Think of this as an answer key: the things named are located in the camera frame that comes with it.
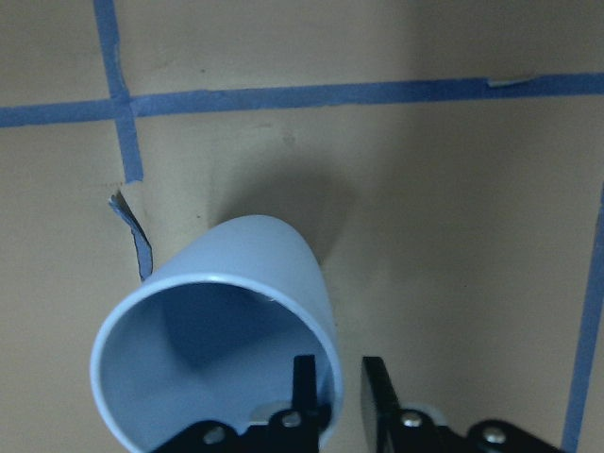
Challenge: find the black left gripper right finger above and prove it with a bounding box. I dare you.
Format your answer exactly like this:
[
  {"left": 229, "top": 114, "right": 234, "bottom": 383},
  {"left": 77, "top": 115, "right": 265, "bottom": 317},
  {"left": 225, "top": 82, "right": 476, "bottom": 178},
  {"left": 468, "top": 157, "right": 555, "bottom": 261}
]
[{"left": 361, "top": 356, "right": 400, "bottom": 453}]

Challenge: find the light blue plastic cup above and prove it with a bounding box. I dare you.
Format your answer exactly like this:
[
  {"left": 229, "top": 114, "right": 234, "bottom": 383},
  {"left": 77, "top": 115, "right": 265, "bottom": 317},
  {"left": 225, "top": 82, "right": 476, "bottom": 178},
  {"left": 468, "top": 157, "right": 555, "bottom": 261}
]
[{"left": 90, "top": 215, "right": 344, "bottom": 452}]

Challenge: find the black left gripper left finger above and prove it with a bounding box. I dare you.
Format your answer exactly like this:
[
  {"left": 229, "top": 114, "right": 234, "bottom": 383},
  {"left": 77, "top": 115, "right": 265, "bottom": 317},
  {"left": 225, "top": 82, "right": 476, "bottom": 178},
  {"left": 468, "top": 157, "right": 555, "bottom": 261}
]
[{"left": 292, "top": 355, "right": 326, "bottom": 425}]

